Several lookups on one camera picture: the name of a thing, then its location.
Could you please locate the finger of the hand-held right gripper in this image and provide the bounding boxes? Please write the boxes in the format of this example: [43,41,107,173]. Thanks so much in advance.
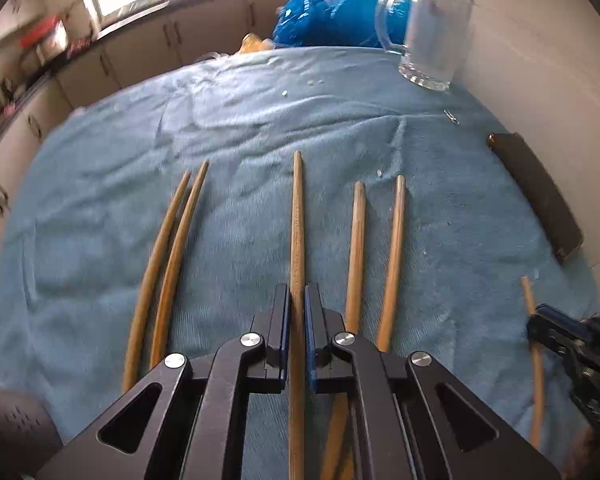
[527,322,581,359]
[530,304,590,335]

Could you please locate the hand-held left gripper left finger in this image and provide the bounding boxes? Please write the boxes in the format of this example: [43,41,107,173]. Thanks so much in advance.
[35,283,291,480]

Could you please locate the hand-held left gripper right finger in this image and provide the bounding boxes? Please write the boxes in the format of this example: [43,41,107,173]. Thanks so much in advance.
[304,283,562,480]

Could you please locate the single wooden chopstick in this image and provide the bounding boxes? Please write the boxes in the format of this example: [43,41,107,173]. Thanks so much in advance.
[288,151,308,480]
[520,276,548,448]

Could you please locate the bunch of wooden chopsticks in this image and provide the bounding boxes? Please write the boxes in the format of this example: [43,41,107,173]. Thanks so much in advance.
[121,160,407,480]

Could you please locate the dark grey perforated utensil holder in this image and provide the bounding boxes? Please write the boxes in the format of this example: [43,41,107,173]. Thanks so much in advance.
[0,384,64,480]

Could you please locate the person's right hand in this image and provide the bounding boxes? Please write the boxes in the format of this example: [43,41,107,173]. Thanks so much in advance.
[562,425,600,480]

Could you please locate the black smartphone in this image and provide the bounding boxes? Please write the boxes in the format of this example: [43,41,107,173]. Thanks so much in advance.
[486,132,584,262]

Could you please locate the blue table cloth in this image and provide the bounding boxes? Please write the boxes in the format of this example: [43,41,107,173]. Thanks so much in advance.
[0,45,600,480]

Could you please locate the yellow plastic bag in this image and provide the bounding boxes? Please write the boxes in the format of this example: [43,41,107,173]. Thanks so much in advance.
[237,33,272,55]

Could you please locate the clear glass mug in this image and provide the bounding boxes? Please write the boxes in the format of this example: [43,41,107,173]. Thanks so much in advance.
[375,0,474,92]

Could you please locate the grey base cabinets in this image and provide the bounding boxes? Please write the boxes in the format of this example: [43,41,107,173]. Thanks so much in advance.
[0,0,286,311]

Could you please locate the blue plastic bag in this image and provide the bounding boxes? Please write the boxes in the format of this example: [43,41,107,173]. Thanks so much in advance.
[272,0,416,52]

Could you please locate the black kitchen countertop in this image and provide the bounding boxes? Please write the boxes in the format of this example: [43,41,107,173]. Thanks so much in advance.
[0,0,286,161]

